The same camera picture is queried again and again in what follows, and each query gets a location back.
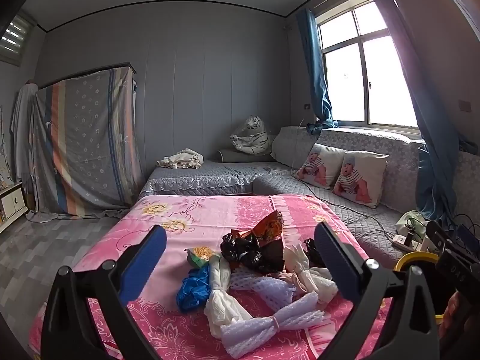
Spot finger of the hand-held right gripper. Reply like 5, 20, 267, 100
426, 220, 456, 250
454, 225, 480, 256

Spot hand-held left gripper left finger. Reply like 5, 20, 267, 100
40, 225, 168, 360

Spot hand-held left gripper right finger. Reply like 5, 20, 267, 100
314, 222, 440, 360

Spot black plastic bag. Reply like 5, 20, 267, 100
220, 232, 263, 271
303, 238, 324, 267

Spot yellow bin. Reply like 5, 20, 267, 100
393, 251, 445, 323

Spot short white plastic bag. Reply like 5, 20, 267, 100
283, 244, 340, 306

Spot green snack packet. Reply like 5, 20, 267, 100
185, 245, 220, 271

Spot orange snack wrapper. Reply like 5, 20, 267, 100
234, 210, 287, 274

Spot white foam fruit net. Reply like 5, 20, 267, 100
221, 292, 325, 359
229, 270, 295, 306

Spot long white plastic bag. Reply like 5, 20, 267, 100
204, 257, 254, 340

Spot person's right hand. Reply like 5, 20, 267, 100
439, 292, 474, 340

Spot white power strip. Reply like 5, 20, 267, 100
392, 234, 432, 252

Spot light green cloth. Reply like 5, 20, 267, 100
395, 210, 428, 237

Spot blue curtain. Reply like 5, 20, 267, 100
362, 0, 477, 229
296, 7, 338, 134

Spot pink floral blanket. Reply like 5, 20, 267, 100
28, 194, 394, 360

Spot baby print pillow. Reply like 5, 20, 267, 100
294, 143, 347, 189
332, 151, 389, 209

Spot beige crumpled cloth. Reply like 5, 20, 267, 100
157, 148, 205, 169

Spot grey quilted sofa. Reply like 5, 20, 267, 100
137, 125, 480, 271

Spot grey cushion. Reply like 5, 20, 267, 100
217, 149, 276, 164

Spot white low cabinet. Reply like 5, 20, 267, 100
0, 182, 27, 233

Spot white tiger plush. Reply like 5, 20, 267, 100
229, 116, 271, 155

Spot window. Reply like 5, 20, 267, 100
315, 0, 422, 132

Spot white draped cloth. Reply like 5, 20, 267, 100
10, 80, 38, 196

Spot window blind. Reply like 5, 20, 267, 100
0, 13, 36, 66

